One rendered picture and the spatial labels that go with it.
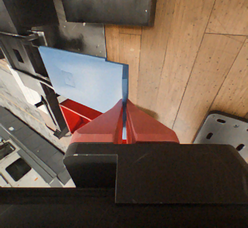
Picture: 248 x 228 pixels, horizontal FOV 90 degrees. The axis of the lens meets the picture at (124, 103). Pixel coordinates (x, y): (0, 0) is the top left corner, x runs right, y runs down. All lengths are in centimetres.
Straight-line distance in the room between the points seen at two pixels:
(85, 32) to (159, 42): 15
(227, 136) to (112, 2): 25
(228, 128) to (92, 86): 20
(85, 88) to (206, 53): 16
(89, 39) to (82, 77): 13
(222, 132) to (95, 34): 27
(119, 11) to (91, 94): 12
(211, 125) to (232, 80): 7
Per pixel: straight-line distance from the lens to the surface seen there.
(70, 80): 19
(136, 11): 20
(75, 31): 31
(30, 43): 27
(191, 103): 23
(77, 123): 45
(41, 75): 30
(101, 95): 16
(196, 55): 20
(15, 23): 30
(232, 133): 24
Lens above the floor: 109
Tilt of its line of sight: 43 degrees down
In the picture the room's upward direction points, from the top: 134 degrees counter-clockwise
